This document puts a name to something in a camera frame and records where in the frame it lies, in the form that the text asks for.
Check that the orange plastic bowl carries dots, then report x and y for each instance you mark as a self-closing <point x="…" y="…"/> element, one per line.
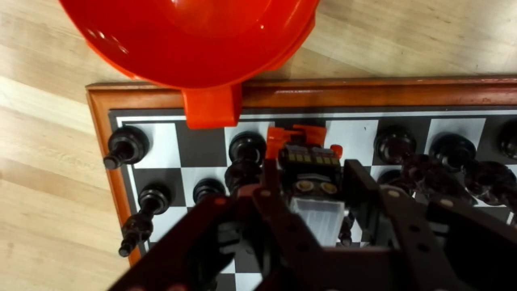
<point x="188" y="42"/>

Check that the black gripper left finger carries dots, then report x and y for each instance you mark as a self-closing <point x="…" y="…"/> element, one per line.
<point x="237" y="243"/>

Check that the black chess piece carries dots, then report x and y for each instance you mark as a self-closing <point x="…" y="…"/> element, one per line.
<point x="248" y="146"/>
<point x="397" y="144"/>
<point x="129" y="146"/>
<point x="209" y="188"/>
<point x="135" y="233"/>
<point x="453" y="151"/>
<point x="156" y="198"/>
<point x="510" y="139"/>
<point x="243" y="177"/>

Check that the wooden framed chessboard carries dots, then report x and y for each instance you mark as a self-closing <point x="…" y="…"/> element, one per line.
<point x="378" y="94"/>

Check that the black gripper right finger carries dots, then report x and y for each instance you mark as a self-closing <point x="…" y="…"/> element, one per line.
<point x="431" y="243"/>

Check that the orange grey toy robot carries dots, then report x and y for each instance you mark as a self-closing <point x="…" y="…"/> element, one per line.
<point x="313" y="162"/>

